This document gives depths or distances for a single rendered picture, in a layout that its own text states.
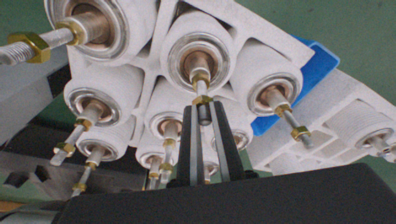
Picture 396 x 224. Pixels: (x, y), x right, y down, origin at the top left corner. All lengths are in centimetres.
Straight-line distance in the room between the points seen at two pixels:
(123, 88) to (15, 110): 20
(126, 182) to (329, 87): 70
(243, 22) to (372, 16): 46
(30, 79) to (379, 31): 87
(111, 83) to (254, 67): 20
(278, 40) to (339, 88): 24
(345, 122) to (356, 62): 29
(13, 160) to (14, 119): 36
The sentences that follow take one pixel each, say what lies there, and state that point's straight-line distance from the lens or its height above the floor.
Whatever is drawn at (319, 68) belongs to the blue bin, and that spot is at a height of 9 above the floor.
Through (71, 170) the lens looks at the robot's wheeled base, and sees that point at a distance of 66.
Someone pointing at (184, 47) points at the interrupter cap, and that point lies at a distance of 17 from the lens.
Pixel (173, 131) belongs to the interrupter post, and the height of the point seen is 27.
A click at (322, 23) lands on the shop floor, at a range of 55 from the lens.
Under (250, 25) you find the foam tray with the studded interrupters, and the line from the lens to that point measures 25.
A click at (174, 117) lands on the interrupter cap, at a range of 22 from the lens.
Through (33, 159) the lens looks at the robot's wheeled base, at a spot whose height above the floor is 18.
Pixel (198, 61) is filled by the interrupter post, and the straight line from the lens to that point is 16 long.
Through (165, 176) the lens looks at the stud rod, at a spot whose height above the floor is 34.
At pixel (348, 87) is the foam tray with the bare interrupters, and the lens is 46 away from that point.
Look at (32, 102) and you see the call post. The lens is 40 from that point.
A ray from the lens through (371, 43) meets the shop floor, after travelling 70.
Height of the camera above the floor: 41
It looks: 49 degrees down
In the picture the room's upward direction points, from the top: 176 degrees clockwise
